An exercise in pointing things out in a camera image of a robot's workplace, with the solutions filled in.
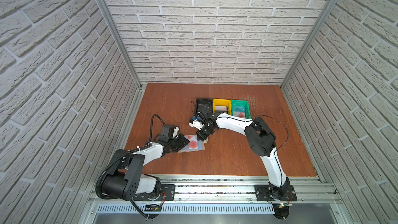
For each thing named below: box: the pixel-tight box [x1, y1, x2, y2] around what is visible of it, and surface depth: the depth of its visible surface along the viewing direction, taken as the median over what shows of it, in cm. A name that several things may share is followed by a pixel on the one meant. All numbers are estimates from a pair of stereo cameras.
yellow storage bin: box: [212, 98, 232, 116], surface depth 103 cm
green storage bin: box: [231, 99, 252, 119], surface depth 105 cm
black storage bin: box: [194, 97, 214, 117], surface depth 105 cm
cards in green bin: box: [232, 105, 246, 119], surface depth 105 cm
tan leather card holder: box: [178, 134, 205, 153], surface depth 90 cm
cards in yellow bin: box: [214, 105, 229, 114], surface depth 105 cm
